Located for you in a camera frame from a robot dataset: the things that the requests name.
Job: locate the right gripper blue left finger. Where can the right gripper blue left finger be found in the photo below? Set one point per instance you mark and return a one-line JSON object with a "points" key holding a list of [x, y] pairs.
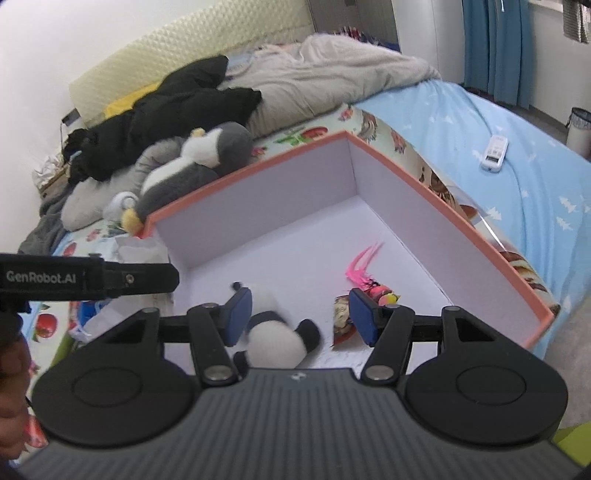
{"points": [[212, 329]]}

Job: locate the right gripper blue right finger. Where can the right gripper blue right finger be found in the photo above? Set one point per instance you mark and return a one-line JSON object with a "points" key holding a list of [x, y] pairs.
{"points": [[387, 330]]}

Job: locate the pink feathered bird toy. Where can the pink feathered bird toy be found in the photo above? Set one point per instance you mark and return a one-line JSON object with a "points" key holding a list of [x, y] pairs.
{"points": [[357, 274]]}

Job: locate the small panda plush toy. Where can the small panda plush toy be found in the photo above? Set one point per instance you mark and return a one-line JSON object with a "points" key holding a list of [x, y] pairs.
{"points": [[271, 343]]}

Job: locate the person's left hand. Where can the person's left hand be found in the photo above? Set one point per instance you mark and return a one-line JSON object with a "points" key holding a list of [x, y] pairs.
{"points": [[15, 380]]}

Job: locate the dark grey blanket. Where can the dark grey blanket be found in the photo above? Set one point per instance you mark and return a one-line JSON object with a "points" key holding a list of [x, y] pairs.
{"points": [[45, 237]]}

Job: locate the grey pillow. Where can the grey pillow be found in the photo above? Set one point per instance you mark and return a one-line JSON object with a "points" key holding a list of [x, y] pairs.
{"points": [[85, 204]]}

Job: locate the white lotion bottle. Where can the white lotion bottle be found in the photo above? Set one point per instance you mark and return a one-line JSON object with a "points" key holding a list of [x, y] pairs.
{"points": [[121, 202]]}

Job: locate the grey penguin plush toy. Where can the grey penguin plush toy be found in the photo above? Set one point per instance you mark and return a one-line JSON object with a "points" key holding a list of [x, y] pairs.
{"points": [[204, 157]]}

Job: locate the yellow pillow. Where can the yellow pillow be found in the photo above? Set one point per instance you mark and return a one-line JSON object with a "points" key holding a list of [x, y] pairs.
{"points": [[126, 102]]}

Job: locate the light blue bed sheet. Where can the light blue bed sheet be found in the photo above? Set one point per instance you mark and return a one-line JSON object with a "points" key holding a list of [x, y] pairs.
{"points": [[539, 200]]}

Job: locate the white remote control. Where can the white remote control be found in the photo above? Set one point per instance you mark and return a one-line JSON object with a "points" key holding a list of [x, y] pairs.
{"points": [[495, 153]]}

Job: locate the black clothing pile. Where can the black clothing pile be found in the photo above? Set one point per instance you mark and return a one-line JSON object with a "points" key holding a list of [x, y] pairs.
{"points": [[186, 99]]}

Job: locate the grey duvet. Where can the grey duvet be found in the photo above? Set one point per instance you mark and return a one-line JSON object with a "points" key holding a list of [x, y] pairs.
{"points": [[301, 81]]}

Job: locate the white mesh waste bin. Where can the white mesh waste bin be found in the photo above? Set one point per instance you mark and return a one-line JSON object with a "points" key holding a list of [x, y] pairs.
{"points": [[579, 132]]}

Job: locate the cream quilted headboard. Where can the cream quilted headboard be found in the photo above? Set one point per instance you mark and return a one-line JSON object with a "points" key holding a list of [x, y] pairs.
{"points": [[225, 27]]}

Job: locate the blue curtain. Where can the blue curtain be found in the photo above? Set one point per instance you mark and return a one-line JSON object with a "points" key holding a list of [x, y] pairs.
{"points": [[499, 58]]}

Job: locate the hanging striped garment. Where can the hanging striped garment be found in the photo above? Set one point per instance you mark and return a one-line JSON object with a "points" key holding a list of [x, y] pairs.
{"points": [[574, 24]]}

